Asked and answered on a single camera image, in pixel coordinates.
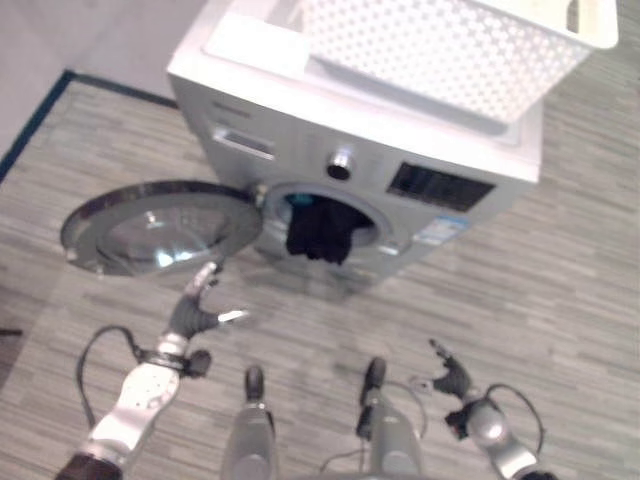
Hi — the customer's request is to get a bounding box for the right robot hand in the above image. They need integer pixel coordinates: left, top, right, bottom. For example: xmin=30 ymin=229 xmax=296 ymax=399
xmin=428 ymin=339 xmax=475 ymax=401

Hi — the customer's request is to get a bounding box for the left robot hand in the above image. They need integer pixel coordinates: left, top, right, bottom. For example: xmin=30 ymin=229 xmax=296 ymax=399
xmin=167 ymin=261 xmax=250 ymax=342

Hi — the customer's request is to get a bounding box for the round washer door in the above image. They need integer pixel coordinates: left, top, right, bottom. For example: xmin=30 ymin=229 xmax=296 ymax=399
xmin=59 ymin=179 xmax=265 ymax=277

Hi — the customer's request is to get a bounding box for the black garment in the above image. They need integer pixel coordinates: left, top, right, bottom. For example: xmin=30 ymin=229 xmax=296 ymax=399
xmin=285 ymin=197 xmax=374 ymax=266

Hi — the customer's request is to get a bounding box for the white perforated laundry basket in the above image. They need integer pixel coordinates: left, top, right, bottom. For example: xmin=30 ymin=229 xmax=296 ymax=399
xmin=294 ymin=0 xmax=620 ymax=137

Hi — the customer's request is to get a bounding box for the washer detergent drawer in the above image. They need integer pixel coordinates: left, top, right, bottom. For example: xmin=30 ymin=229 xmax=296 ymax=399
xmin=214 ymin=127 xmax=277 ymax=161

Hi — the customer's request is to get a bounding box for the black washer control display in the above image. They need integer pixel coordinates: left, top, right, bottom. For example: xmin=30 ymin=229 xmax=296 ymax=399
xmin=385 ymin=160 xmax=497 ymax=212

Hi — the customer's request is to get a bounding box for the chrome washer dial knob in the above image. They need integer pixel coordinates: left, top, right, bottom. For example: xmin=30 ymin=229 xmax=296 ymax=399
xmin=325 ymin=146 xmax=356 ymax=180

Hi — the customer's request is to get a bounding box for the silver right robot leg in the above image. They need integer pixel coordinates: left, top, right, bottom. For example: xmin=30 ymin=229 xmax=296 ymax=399
xmin=355 ymin=356 xmax=425 ymax=480

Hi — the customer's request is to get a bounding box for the silver robot leg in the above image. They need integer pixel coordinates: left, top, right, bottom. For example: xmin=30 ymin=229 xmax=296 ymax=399
xmin=221 ymin=365 xmax=279 ymax=480
xmin=355 ymin=356 xmax=425 ymax=480

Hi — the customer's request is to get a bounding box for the silver left robot leg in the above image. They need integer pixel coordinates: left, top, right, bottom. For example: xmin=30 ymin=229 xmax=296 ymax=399
xmin=221 ymin=365 xmax=279 ymax=480

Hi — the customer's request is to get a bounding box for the energy label sticker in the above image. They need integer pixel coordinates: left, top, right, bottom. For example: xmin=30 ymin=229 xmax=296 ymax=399
xmin=417 ymin=214 xmax=469 ymax=247

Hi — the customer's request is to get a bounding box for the silver front-load washing machine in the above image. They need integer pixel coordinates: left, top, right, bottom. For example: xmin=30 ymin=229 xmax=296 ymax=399
xmin=166 ymin=0 xmax=543 ymax=296

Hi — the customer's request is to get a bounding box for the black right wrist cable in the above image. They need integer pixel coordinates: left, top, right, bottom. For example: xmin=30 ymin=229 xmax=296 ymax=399
xmin=487 ymin=383 xmax=546 ymax=451

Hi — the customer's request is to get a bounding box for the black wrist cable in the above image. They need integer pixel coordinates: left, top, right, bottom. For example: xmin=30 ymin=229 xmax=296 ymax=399
xmin=75 ymin=325 xmax=144 ymax=426
xmin=487 ymin=383 xmax=546 ymax=451

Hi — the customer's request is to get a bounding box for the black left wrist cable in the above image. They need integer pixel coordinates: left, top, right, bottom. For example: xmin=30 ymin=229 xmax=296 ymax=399
xmin=75 ymin=325 xmax=144 ymax=426

